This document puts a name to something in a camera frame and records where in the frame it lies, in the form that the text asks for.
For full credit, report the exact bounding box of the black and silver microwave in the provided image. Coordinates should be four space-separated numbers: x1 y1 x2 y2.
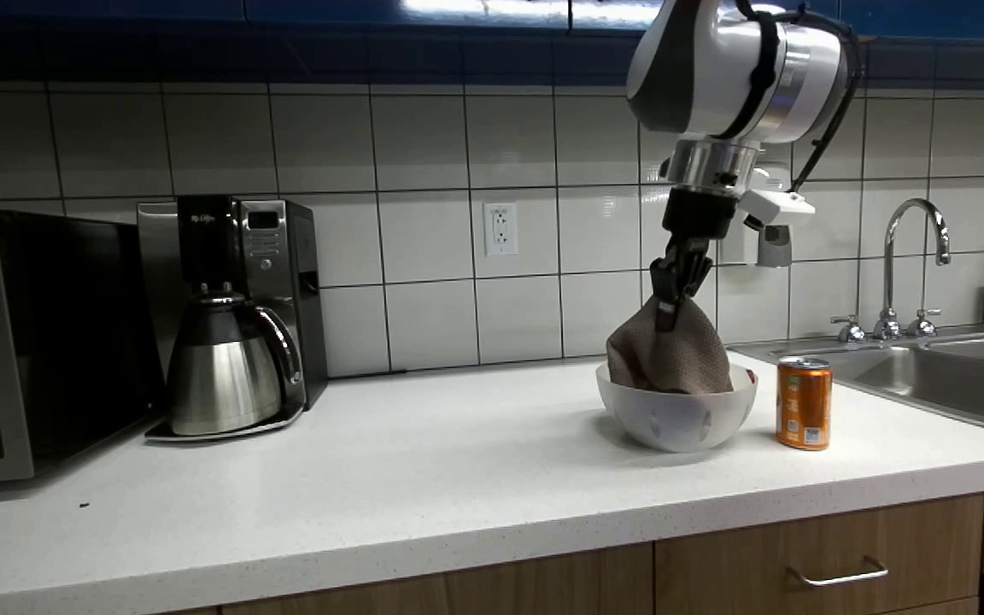
0 206 164 493

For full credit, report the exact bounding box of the orange soda can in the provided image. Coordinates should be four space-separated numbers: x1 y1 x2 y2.
771 351 838 456

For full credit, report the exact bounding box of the stainless steel double sink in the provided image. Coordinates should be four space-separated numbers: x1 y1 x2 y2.
741 326 984 439

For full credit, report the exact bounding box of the black coffee maker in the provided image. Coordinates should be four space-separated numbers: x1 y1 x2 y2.
134 193 330 446

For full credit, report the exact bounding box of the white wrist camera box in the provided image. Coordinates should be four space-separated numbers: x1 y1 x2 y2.
738 181 818 229

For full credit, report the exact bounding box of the white bowl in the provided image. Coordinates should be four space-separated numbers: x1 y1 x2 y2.
592 360 762 459

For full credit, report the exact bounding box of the white wall soap dispenser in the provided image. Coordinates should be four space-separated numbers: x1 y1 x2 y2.
756 219 797 271

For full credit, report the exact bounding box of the silver drawer handle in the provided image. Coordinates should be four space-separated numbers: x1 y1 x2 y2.
784 554 896 596

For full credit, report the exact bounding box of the wooden drawer front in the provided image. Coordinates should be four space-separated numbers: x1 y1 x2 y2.
653 493 984 615
215 543 656 615

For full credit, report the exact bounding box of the white wall outlet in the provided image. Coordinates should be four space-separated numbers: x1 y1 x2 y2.
482 198 522 259

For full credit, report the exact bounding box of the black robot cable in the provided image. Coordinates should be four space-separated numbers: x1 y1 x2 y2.
735 0 866 193

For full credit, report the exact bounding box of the blue upper cabinet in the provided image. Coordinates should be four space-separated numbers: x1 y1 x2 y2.
0 0 984 94

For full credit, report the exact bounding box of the beige waffle hand towel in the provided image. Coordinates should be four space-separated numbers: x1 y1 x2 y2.
603 294 738 398

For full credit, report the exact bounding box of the chrome faucet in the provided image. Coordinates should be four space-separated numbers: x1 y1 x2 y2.
875 195 957 342

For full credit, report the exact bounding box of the stainless steel carafe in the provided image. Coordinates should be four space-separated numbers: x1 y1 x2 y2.
164 292 309 441

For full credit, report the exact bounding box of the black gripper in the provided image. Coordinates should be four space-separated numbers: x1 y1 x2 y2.
645 186 741 336

